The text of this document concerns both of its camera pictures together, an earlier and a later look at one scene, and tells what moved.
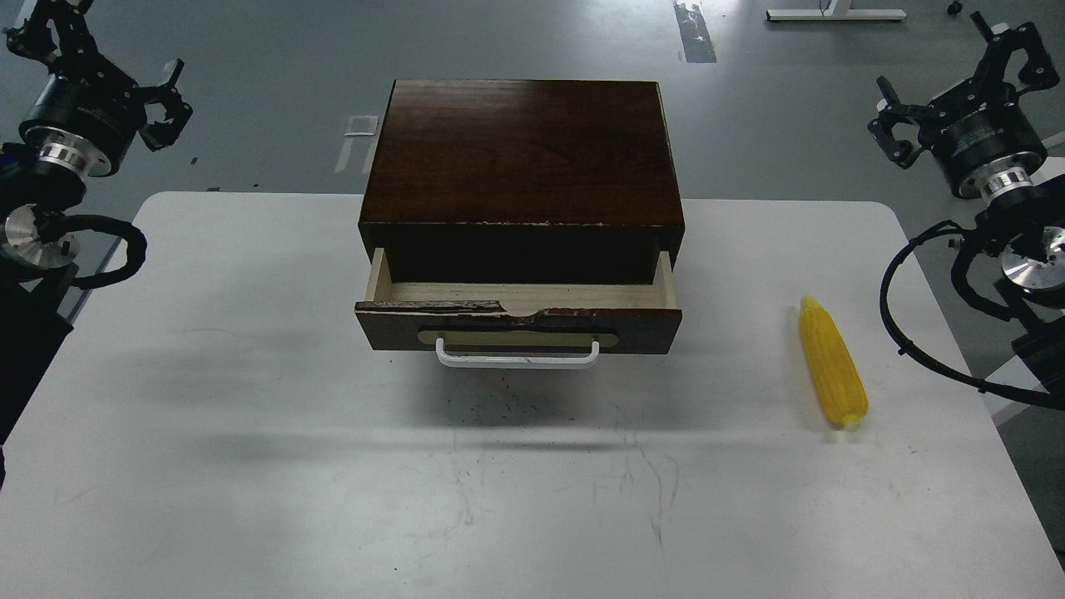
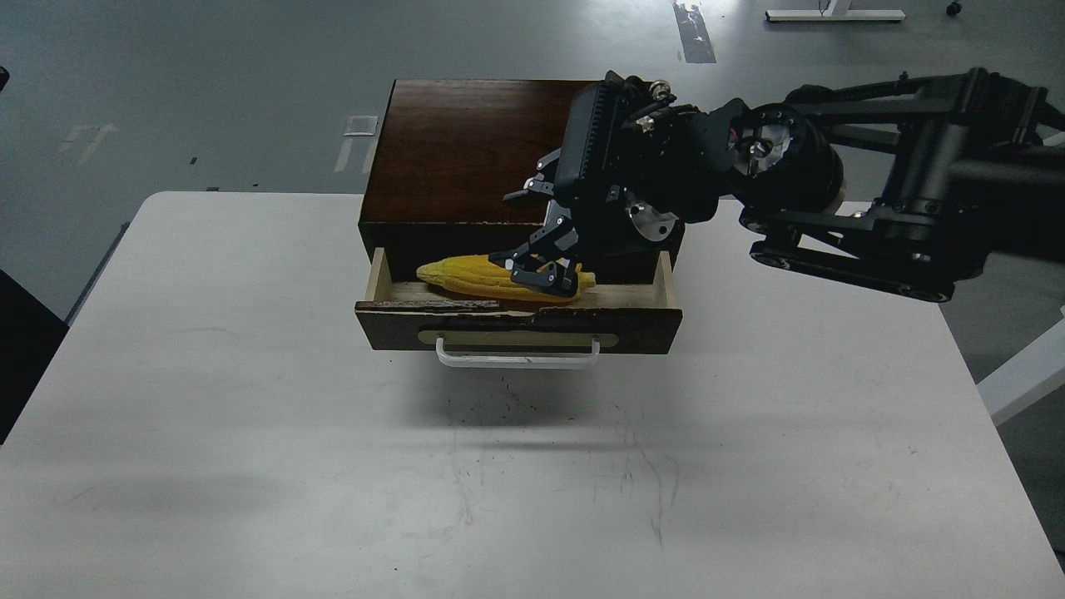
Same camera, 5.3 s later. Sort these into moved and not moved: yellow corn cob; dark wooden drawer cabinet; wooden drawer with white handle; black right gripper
Moved: yellow corn cob; black right gripper
Not moved: wooden drawer with white handle; dark wooden drawer cabinet
